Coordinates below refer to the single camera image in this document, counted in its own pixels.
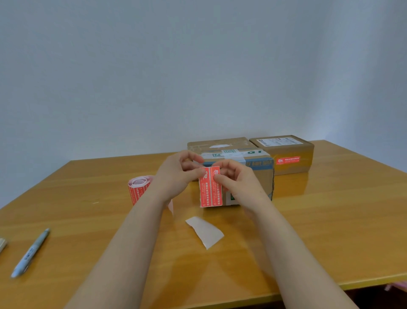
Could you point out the person's left hand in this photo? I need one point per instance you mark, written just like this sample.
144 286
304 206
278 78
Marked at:
171 181

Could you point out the person's left forearm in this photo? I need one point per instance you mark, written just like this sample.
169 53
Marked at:
117 258

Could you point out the roll of red stickers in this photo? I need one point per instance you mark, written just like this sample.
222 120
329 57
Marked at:
138 187

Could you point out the light blue pen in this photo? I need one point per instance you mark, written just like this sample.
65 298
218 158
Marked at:
30 253

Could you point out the white backing paper piece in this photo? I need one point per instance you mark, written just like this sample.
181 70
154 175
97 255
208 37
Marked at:
210 194
206 232

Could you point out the person's right forearm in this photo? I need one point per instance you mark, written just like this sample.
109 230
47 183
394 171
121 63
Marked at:
302 261

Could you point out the wide cardboard box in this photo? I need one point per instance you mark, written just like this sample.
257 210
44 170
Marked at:
216 143

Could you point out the cardboard box with torn tape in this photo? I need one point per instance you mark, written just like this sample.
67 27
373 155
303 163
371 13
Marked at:
292 148

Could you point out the box with green GT tape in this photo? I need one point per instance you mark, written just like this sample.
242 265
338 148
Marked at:
265 172

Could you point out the single red label paper sticker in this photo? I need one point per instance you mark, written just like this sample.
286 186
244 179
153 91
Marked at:
287 160

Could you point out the person's right hand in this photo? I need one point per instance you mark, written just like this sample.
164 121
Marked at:
245 187

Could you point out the white notepad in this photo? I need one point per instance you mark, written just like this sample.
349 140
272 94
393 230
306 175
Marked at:
2 245

